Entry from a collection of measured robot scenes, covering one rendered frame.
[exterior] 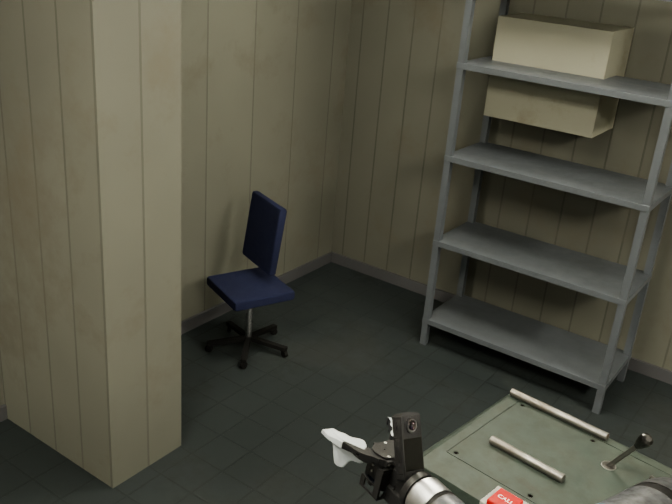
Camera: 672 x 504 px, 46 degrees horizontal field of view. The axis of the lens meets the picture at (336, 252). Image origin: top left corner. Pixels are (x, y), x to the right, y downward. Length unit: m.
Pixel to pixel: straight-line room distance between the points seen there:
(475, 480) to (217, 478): 2.09
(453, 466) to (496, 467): 0.10
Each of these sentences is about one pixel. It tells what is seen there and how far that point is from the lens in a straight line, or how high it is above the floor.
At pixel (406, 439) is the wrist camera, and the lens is 1.36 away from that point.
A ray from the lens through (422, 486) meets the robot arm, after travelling 1.33.
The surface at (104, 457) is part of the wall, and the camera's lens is 3.76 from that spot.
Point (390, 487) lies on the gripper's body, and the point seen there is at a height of 1.54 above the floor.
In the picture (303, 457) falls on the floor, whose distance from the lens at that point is 3.97.
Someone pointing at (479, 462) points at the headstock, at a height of 1.25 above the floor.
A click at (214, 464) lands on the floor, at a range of 3.91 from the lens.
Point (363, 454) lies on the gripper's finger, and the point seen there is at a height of 1.59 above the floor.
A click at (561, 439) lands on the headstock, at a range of 2.13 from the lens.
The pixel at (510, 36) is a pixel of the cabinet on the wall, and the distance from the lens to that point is 4.64.
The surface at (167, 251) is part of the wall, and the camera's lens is 3.45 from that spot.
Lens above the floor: 2.43
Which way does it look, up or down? 23 degrees down
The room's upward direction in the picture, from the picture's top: 5 degrees clockwise
